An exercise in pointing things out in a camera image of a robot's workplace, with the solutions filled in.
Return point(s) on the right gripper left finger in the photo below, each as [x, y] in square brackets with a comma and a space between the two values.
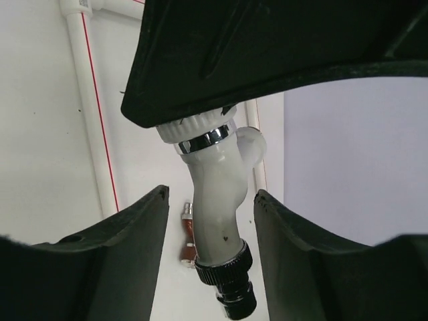
[105, 272]

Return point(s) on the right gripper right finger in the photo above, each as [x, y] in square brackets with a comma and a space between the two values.
[310, 273]

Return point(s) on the white plastic faucet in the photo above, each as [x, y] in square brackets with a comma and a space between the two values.
[217, 187]

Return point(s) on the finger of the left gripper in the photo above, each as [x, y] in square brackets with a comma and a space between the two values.
[196, 56]

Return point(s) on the white PVC pipe frame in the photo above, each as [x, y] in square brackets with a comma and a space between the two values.
[90, 100]

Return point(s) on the dark red faucet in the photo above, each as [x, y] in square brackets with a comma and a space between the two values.
[188, 251]

